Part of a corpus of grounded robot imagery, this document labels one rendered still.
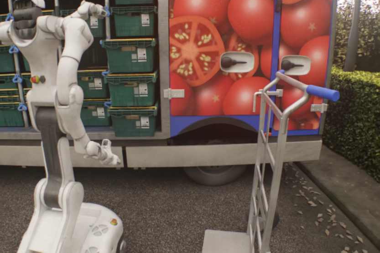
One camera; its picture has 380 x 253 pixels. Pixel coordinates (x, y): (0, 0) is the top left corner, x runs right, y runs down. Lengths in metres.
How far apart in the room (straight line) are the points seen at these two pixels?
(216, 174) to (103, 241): 1.36
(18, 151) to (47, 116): 1.37
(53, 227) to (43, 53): 0.87
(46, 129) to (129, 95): 0.80
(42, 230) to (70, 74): 0.84
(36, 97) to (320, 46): 2.14
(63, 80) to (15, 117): 1.75
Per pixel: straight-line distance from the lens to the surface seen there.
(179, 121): 2.00
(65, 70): 0.98
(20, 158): 2.63
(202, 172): 2.36
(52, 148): 1.31
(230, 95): 1.98
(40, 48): 1.17
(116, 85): 1.87
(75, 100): 0.98
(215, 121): 2.01
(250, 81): 2.01
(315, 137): 2.48
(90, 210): 1.70
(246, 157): 2.23
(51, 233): 1.40
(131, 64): 1.84
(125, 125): 1.94
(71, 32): 1.07
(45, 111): 1.29
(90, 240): 1.48
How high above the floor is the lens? 1.35
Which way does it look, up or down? 15 degrees down
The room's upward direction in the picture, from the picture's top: straight up
